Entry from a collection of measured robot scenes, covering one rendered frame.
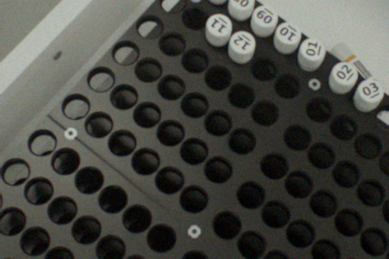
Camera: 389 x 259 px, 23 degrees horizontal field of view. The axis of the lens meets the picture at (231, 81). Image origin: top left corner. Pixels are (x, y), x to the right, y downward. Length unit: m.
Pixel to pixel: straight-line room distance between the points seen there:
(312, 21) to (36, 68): 0.16
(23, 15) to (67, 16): 1.01
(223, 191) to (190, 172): 0.02
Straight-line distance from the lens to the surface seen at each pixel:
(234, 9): 0.45
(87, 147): 0.44
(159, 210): 0.43
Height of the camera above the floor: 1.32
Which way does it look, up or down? 67 degrees down
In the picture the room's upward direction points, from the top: 10 degrees clockwise
